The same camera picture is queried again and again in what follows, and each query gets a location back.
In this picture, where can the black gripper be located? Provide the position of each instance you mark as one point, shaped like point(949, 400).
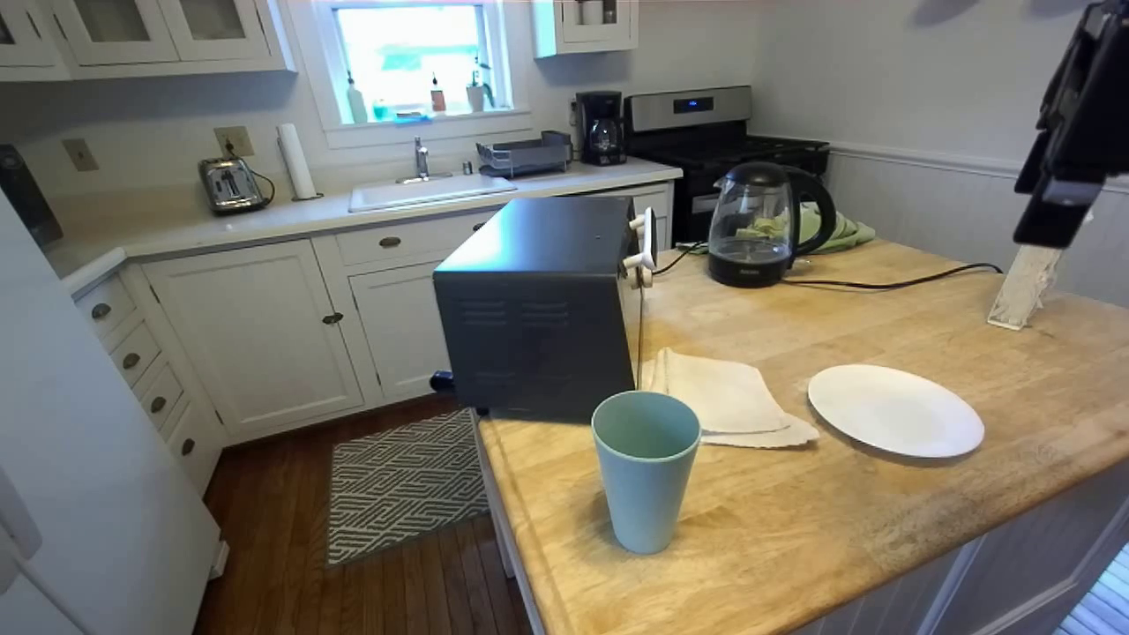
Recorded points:
point(1090, 94)

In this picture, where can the white ornate napkin holder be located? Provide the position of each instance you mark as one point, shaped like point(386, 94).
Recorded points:
point(1023, 294)

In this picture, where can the green dish towel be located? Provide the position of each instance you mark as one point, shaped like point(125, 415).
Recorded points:
point(847, 233)

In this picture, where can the white round plate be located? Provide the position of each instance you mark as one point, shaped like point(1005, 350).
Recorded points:
point(893, 412)

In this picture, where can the black glass electric kettle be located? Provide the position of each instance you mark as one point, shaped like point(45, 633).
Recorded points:
point(755, 233)

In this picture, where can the black and steel stove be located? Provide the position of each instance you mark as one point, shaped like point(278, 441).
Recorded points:
point(707, 146)

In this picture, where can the beige folded cloth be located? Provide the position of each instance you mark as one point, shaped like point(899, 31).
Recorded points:
point(730, 392)

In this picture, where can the black coffee maker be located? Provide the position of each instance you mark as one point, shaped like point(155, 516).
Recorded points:
point(600, 129)

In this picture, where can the pale green plastic cup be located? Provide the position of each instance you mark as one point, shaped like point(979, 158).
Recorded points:
point(644, 482)

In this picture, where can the dark grey dish rack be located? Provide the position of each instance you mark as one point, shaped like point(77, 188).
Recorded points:
point(523, 158)

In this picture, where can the black toaster oven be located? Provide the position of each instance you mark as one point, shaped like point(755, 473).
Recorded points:
point(532, 318)

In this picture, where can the small potted plant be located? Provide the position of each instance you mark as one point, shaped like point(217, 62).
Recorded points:
point(483, 91)

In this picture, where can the small brown bottle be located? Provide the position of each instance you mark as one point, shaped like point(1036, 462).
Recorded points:
point(438, 95)

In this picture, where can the white kitchen sink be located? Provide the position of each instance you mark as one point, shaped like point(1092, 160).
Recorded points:
point(425, 193)

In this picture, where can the chrome sink faucet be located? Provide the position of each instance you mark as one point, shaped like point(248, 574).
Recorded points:
point(421, 160)

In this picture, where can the teal small dish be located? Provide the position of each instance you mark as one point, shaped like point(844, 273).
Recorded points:
point(405, 113)

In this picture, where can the white framed kitchen window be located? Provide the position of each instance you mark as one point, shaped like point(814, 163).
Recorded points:
point(411, 55)

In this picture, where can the white soap bottle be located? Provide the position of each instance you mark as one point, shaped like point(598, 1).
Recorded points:
point(353, 99)

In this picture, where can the grey chevron floor rug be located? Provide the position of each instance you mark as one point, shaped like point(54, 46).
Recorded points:
point(399, 487)

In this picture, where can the white paper towel roll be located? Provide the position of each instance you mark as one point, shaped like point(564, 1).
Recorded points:
point(297, 163)

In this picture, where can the white base kitchen cabinets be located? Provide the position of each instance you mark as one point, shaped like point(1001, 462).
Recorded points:
point(261, 329)

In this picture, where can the silver bread toaster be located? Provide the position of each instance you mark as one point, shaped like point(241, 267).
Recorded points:
point(234, 185)

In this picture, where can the white kitchen countertop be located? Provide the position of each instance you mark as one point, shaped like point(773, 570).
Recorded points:
point(179, 229)

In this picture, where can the white refrigerator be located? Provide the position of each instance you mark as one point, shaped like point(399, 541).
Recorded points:
point(84, 470)

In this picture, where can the small white wall cabinet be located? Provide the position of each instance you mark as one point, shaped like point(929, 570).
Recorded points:
point(583, 24)

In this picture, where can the beige wall outlet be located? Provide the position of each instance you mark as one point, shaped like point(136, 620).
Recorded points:
point(79, 152)
point(234, 142)

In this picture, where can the wide white wall cabinet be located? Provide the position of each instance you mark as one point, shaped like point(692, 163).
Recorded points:
point(144, 31)

